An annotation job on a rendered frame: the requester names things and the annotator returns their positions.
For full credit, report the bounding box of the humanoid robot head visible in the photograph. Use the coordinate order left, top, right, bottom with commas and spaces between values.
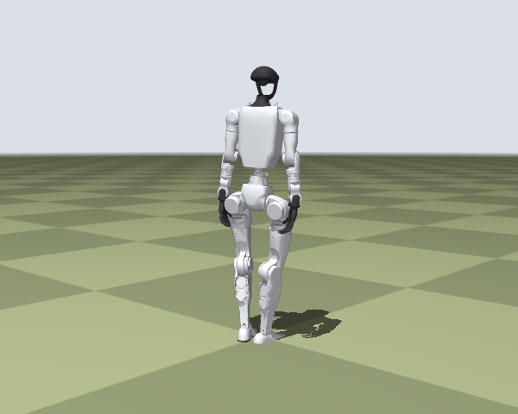
250, 66, 279, 107

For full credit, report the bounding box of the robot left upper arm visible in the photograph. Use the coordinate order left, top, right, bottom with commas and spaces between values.
224, 109, 240, 162

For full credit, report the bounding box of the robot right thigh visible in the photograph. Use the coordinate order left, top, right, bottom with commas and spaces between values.
258, 194, 292, 282

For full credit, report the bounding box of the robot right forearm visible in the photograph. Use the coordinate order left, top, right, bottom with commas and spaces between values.
286, 152, 302, 203

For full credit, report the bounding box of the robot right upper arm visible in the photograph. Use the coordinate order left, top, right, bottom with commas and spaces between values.
278, 109, 300, 166

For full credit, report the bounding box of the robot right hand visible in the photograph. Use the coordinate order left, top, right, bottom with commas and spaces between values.
278, 195, 300, 234

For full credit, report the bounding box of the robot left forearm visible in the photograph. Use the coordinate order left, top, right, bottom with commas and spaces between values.
218, 150, 235, 197

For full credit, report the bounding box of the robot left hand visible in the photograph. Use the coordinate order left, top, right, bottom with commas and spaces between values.
218, 189, 231, 227

